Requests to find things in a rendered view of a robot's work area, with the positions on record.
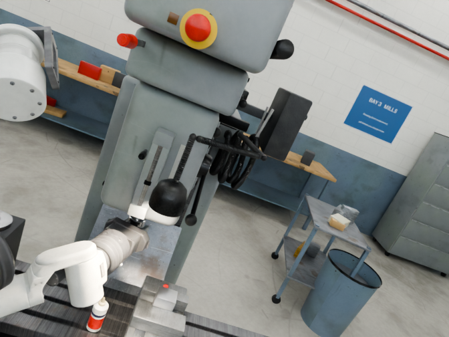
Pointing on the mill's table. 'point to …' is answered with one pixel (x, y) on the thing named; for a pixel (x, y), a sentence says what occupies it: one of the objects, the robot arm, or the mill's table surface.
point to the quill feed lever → (199, 189)
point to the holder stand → (11, 231)
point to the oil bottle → (97, 315)
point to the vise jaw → (158, 321)
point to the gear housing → (186, 72)
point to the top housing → (219, 51)
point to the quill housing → (115, 192)
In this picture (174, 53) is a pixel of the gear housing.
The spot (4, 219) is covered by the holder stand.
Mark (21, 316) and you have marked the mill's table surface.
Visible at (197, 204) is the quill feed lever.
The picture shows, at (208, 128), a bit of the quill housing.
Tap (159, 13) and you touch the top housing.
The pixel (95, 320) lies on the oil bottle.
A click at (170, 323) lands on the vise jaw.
